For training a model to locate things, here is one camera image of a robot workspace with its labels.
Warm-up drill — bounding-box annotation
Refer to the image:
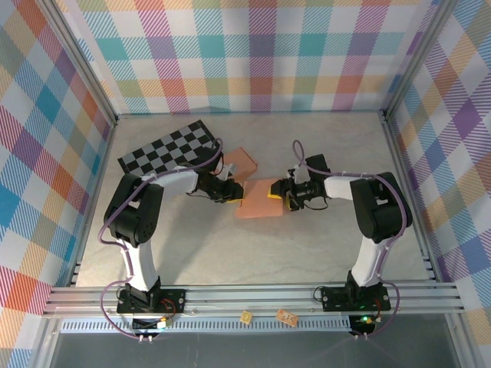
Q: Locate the brown cardboard box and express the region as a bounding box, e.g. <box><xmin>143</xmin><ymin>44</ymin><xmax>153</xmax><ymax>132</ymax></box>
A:
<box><xmin>221</xmin><ymin>146</ymin><xmax>259</xmax><ymax>180</ymax></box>

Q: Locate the aluminium side rail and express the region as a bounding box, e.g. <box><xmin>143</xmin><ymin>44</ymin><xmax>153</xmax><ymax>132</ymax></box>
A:
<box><xmin>67</xmin><ymin>117</ymin><xmax>120</xmax><ymax>288</ymax></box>
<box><xmin>381</xmin><ymin>110</ymin><xmax>440</xmax><ymax>284</ymax></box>

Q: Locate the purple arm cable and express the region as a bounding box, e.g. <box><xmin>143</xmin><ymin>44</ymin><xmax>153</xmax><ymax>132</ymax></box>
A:
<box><xmin>98</xmin><ymin>137</ymin><xmax>226</xmax><ymax>340</ymax></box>
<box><xmin>292</xmin><ymin>140</ymin><xmax>408</xmax><ymax>340</ymax></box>

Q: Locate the pink paper box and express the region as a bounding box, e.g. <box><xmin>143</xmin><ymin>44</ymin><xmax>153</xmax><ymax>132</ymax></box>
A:
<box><xmin>235</xmin><ymin>176</ymin><xmax>288</xmax><ymax>220</ymax></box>

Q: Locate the black controller board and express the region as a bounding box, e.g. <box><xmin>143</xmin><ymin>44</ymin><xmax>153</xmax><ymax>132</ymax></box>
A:
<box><xmin>349</xmin><ymin>314</ymin><xmax>377</xmax><ymax>334</ymax></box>
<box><xmin>132</xmin><ymin>317</ymin><xmax>173</xmax><ymax>334</ymax></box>

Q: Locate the small orange tag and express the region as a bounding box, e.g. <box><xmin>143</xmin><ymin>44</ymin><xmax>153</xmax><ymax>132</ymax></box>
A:
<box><xmin>275</xmin><ymin>308</ymin><xmax>298</xmax><ymax>327</ymax></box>

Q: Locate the black grey folding chessboard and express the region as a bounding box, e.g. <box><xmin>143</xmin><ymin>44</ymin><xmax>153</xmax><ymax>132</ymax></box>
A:
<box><xmin>117</xmin><ymin>120</ymin><xmax>216</xmax><ymax>178</ymax></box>

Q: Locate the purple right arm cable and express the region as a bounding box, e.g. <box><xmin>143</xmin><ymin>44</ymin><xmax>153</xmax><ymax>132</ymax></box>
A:
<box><xmin>292</xmin><ymin>140</ymin><xmax>408</xmax><ymax>340</ymax></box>

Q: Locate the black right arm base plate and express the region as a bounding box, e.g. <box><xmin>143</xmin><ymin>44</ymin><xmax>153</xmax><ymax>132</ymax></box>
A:
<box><xmin>320</xmin><ymin>285</ymin><xmax>392</xmax><ymax>312</ymax></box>

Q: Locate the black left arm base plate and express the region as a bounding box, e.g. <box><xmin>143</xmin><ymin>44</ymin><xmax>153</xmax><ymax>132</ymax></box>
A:
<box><xmin>116</xmin><ymin>287</ymin><xmax>187</xmax><ymax>316</ymax></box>

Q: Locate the aluminium frame post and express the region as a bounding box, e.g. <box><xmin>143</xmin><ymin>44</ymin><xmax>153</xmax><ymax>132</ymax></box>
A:
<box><xmin>379</xmin><ymin>0</ymin><xmax>460</xmax><ymax>120</ymax></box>
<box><xmin>38</xmin><ymin>0</ymin><xmax>120</xmax><ymax>126</ymax></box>

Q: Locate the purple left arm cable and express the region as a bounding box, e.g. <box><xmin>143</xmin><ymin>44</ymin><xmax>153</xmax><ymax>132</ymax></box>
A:
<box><xmin>98</xmin><ymin>137</ymin><xmax>226</xmax><ymax>340</ymax></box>

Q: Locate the slotted grey cable duct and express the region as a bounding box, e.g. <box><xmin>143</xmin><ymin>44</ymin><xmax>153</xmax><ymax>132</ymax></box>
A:
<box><xmin>61</xmin><ymin>317</ymin><xmax>379</xmax><ymax>334</ymax></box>

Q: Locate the long aluminium mounting rail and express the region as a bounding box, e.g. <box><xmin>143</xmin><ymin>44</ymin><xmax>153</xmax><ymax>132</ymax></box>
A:
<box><xmin>41</xmin><ymin>281</ymin><xmax>467</xmax><ymax>319</ymax></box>

